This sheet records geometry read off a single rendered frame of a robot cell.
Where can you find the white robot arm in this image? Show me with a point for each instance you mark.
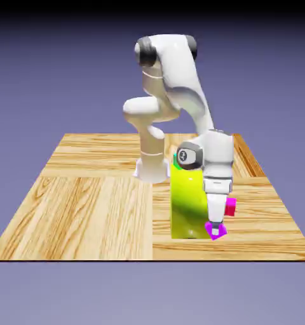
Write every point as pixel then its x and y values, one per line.
pixel 178 76

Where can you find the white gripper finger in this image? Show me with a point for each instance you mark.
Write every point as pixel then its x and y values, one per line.
pixel 215 228

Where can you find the small magenta cube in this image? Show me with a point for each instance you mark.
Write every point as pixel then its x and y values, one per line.
pixel 221 232

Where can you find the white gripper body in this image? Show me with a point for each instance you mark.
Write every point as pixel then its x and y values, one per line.
pixel 216 207

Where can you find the large yellow box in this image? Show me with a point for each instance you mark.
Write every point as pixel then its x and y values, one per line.
pixel 186 203

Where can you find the small red cube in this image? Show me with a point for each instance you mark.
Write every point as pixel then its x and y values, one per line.
pixel 230 207

